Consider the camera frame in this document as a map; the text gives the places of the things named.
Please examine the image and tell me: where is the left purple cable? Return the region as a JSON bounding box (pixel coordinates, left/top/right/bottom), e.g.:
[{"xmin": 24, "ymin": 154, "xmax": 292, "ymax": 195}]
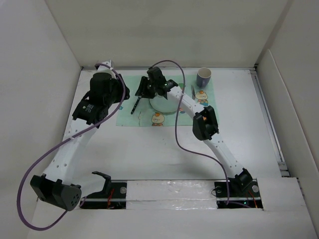
[{"xmin": 16, "ymin": 64, "xmax": 127, "ymax": 231}]

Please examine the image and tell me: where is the purple cable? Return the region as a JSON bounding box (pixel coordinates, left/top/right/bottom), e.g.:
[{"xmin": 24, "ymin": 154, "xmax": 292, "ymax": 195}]
[
  {"xmin": 16, "ymin": 64, "xmax": 127, "ymax": 231},
  {"xmin": 149, "ymin": 59, "xmax": 231, "ymax": 205}
]

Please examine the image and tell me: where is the steel table knife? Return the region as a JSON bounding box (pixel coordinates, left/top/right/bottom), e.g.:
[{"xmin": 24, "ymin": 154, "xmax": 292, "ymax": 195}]
[{"xmin": 191, "ymin": 85, "xmax": 195, "ymax": 100}]

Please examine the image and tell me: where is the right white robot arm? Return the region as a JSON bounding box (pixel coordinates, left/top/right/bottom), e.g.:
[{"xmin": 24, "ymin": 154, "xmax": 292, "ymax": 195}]
[{"xmin": 136, "ymin": 67, "xmax": 253, "ymax": 196}]

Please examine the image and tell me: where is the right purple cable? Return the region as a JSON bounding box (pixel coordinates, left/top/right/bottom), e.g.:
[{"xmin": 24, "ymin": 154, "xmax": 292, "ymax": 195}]
[{"xmin": 149, "ymin": 59, "xmax": 231, "ymax": 205}]

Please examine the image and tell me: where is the light green floral plate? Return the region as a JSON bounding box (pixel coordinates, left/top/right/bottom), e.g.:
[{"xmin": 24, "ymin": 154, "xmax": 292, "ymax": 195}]
[{"xmin": 149, "ymin": 96, "xmax": 178, "ymax": 114}]

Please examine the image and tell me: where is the steel fork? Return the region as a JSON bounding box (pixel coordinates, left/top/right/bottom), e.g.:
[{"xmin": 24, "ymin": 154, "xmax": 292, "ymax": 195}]
[{"xmin": 131, "ymin": 97, "xmax": 141, "ymax": 115}]

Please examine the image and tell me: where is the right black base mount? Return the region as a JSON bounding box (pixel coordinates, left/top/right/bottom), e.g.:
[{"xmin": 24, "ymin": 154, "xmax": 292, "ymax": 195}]
[{"xmin": 211, "ymin": 180, "xmax": 263, "ymax": 209}]

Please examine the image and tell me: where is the purple ceramic mug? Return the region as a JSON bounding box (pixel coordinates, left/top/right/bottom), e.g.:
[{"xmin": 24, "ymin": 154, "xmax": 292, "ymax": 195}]
[{"xmin": 196, "ymin": 67, "xmax": 211, "ymax": 88}]

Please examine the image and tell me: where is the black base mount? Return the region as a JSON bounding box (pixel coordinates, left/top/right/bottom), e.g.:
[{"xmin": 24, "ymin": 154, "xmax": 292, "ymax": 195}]
[
  {"xmin": 211, "ymin": 180, "xmax": 263, "ymax": 209},
  {"xmin": 79, "ymin": 181, "xmax": 127, "ymax": 210}
]

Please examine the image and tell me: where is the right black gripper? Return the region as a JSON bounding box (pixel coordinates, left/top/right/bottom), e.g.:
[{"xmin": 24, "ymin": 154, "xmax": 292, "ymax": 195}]
[{"xmin": 135, "ymin": 76, "xmax": 157, "ymax": 99}]

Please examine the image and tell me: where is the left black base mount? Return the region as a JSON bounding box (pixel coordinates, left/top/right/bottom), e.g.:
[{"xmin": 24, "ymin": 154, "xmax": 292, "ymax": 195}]
[{"xmin": 79, "ymin": 181, "xmax": 127, "ymax": 210}]

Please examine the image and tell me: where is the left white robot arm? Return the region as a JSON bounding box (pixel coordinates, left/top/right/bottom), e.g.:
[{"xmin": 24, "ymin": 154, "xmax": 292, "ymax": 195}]
[{"xmin": 30, "ymin": 72, "xmax": 130, "ymax": 211}]

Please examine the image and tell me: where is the green cartoon print cloth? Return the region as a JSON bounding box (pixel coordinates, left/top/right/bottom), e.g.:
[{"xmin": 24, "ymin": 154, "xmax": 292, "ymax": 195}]
[{"xmin": 116, "ymin": 74, "xmax": 218, "ymax": 127}]

